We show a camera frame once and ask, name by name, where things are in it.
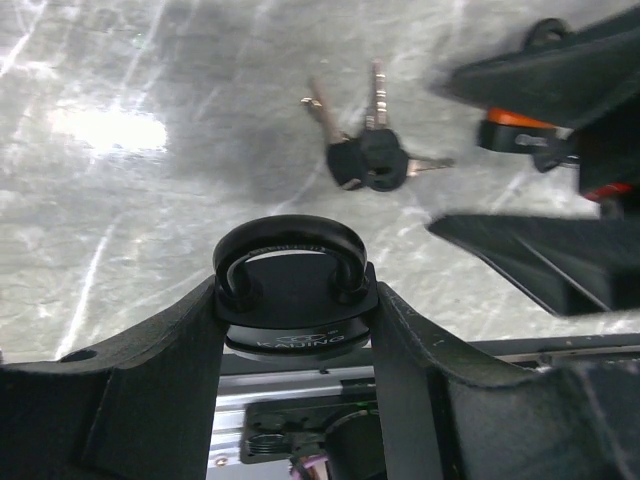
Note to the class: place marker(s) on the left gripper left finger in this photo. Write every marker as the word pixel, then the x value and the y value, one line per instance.
pixel 138 405

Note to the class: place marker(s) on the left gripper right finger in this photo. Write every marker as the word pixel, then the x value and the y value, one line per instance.
pixel 451 411

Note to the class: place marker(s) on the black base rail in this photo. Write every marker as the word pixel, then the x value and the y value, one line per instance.
pixel 244 382

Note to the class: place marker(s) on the black padlock with keys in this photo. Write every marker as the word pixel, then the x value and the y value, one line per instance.
pixel 294 288

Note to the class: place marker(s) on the orange black padlock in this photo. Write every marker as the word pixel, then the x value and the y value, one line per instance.
pixel 507 132

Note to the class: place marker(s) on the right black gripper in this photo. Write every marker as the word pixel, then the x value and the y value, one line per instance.
pixel 569 267

